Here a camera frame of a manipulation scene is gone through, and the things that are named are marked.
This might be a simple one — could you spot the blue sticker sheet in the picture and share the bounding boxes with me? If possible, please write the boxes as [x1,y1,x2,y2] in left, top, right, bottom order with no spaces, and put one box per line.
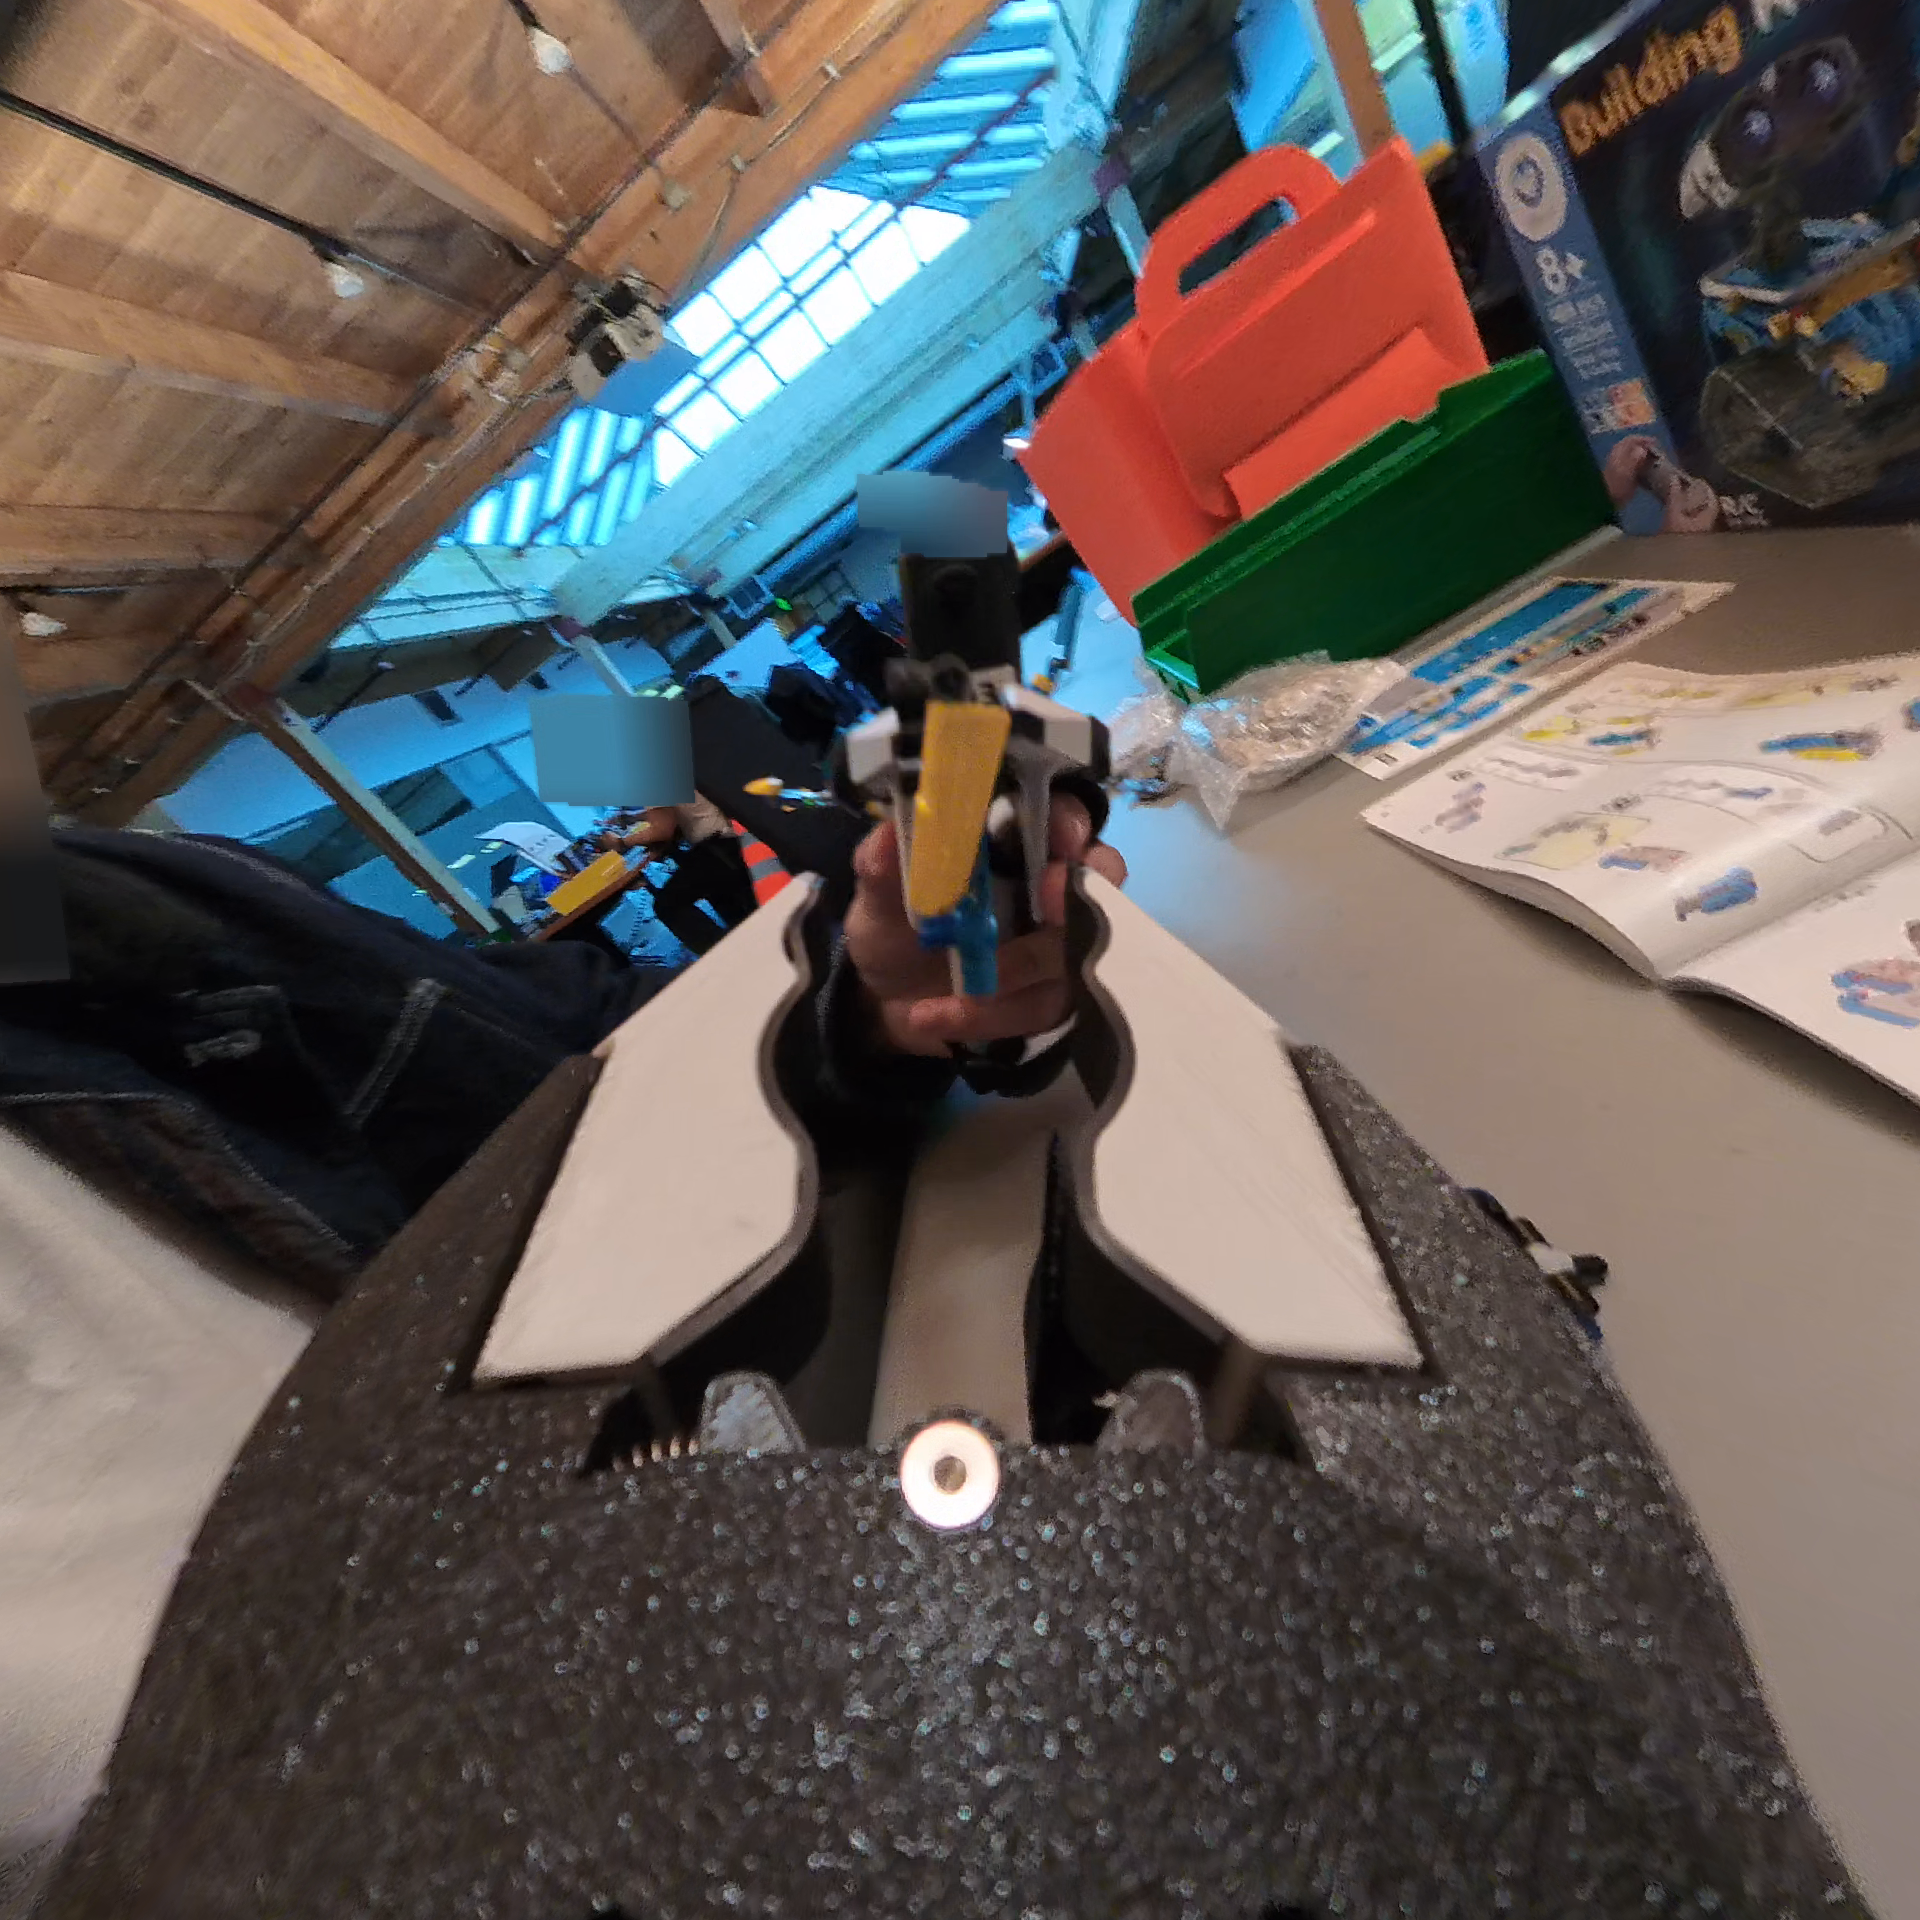
[1333,574,1733,781]

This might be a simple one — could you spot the white garment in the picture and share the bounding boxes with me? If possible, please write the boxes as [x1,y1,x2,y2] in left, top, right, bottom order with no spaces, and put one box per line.
[0,1124,332,1920]

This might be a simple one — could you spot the blue yellow brick assembly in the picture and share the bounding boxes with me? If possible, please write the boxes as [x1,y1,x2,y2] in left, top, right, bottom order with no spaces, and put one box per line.
[884,657,1025,1000]

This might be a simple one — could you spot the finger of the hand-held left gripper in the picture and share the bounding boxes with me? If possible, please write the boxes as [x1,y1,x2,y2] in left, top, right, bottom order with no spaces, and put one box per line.
[836,716,907,822]
[1011,692,1110,775]

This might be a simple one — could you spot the crumpled clear plastic bag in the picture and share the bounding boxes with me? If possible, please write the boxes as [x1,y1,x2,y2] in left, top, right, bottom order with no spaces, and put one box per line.
[1184,660,1411,829]
[1110,696,1201,805]

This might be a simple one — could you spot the orange plastic bin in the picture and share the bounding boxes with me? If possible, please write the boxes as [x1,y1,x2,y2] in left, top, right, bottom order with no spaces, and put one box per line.
[1019,139,1494,624]

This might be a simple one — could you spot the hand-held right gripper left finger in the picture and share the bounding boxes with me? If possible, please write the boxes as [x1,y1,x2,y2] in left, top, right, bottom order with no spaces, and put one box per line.
[472,875,829,1435]

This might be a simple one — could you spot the dark blue toy set box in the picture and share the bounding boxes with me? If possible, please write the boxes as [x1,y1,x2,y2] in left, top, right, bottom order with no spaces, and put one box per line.
[1475,0,1920,534]

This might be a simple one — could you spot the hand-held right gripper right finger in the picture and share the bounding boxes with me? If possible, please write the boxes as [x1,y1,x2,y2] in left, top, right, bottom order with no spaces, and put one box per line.
[1034,866,1427,1443]

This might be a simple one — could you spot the green plastic bin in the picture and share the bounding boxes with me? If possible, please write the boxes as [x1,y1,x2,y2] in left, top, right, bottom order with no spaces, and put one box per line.
[1131,353,1621,701]

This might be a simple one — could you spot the dark denim jacket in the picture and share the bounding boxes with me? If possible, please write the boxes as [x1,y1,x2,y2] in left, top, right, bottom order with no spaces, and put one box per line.
[0,1035,408,1301]

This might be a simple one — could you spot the open instruction booklet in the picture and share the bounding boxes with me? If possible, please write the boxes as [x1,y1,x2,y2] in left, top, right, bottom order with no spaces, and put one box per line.
[1361,653,1920,1104]

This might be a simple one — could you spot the person's left hand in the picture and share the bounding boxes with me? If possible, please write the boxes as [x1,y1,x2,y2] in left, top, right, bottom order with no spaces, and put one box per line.
[846,782,1130,1060]

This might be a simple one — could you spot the black blue gear brick assembly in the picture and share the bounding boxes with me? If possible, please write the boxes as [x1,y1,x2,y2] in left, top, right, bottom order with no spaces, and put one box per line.
[1461,1184,1614,1340]

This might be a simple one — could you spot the person's left forearm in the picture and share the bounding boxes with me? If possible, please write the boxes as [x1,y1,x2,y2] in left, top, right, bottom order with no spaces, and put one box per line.
[52,829,931,1159]

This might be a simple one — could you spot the small ceiling mounted device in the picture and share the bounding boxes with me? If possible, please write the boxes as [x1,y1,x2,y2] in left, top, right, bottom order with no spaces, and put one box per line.
[562,274,670,405]

